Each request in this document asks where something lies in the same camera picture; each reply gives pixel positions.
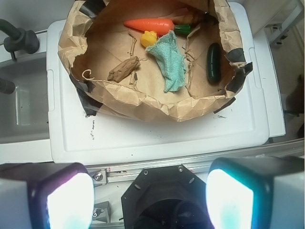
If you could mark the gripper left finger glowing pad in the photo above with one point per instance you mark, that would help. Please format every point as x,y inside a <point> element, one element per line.
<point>45,195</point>

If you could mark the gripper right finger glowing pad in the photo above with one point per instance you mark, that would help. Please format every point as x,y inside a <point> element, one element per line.
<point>256,192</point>

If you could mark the brown wood chip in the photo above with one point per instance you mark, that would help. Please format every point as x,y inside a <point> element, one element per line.
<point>124,69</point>

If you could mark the white plastic bin lid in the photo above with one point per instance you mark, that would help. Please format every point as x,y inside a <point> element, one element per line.
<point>107,139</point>

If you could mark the dark green toy cucumber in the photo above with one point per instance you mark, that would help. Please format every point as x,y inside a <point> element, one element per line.
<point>213,63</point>

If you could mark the dark green clamp knob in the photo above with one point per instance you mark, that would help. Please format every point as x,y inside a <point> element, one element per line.
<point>18,39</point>

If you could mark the brown paper bag tray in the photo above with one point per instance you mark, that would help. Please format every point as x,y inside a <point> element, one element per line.
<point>94,40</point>

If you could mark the teal knitted cloth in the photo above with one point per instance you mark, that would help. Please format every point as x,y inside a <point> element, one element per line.
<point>170,61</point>

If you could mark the yellow rubber duck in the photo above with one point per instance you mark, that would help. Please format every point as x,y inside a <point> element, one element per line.
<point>149,38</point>

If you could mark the brown seashell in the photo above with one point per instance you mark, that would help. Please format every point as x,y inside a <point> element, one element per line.
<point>186,16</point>

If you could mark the orange toy carrot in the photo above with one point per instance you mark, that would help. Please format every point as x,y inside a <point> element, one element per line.
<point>160,26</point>

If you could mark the black octagonal mount plate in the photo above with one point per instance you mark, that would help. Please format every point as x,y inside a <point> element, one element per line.
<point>166,198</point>

